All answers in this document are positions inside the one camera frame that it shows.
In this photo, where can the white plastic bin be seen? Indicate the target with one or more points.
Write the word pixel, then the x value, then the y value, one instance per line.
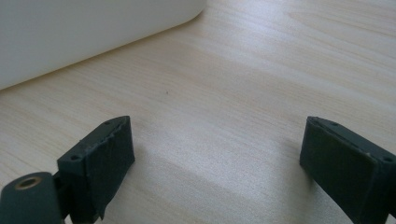
pixel 77 31

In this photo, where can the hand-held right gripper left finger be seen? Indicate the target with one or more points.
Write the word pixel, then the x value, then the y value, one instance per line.
pixel 96 168

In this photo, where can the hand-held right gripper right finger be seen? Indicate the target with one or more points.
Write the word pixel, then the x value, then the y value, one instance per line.
pixel 345 174

